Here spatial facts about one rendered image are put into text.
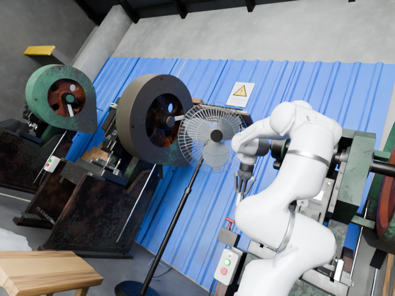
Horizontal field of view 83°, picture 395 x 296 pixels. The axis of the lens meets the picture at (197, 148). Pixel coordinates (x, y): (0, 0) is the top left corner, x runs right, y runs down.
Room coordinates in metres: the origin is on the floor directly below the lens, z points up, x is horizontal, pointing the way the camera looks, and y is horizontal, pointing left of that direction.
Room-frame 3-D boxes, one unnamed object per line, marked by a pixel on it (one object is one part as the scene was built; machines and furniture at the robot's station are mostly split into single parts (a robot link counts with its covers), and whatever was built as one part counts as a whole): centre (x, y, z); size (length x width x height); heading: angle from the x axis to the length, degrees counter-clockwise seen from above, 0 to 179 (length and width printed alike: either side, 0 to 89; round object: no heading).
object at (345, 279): (1.14, -0.87, 0.76); 0.17 x 0.06 x 0.10; 57
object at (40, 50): (5.07, 3.90, 2.44); 1.25 x 0.92 x 0.27; 57
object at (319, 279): (1.23, -0.73, 0.68); 0.45 x 0.30 x 0.06; 57
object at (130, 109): (2.48, 0.52, 0.87); 1.53 x 0.99 x 1.74; 145
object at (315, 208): (1.20, -0.71, 1.04); 0.17 x 0.15 x 0.30; 147
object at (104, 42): (4.83, 3.07, 2.15); 0.42 x 0.40 x 4.30; 147
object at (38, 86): (3.39, 2.04, 0.87); 1.53 x 0.99 x 1.74; 150
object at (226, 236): (1.21, -0.34, 0.62); 0.10 x 0.06 x 0.20; 57
